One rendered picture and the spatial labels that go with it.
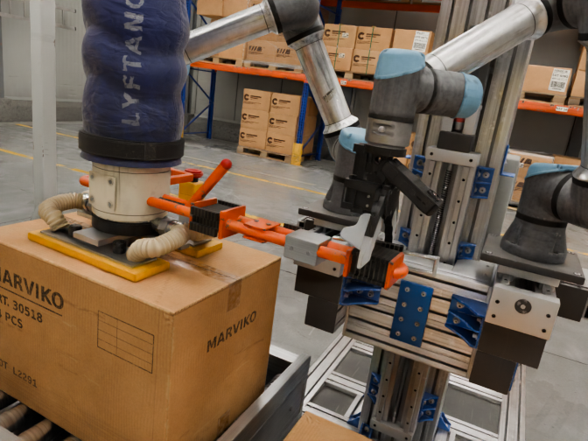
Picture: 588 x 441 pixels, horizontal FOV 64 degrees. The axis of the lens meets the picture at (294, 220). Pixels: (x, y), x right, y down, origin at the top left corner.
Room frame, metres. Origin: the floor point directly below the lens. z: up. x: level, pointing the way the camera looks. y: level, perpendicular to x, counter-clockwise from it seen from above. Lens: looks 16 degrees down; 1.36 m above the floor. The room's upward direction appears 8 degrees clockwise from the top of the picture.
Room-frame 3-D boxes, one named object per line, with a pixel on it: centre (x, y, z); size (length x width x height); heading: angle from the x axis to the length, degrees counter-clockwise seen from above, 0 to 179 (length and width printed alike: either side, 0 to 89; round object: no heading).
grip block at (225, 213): (0.95, 0.16, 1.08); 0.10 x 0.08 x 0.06; 154
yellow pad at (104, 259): (0.98, 0.43, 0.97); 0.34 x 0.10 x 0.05; 64
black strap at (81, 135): (1.06, 0.38, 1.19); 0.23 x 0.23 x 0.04
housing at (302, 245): (0.85, -0.03, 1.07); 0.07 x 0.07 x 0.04; 64
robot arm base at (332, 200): (1.35, -0.15, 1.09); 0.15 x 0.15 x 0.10
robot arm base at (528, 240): (1.15, -0.61, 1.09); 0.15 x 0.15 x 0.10
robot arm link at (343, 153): (1.36, -0.15, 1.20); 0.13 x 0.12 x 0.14; 6
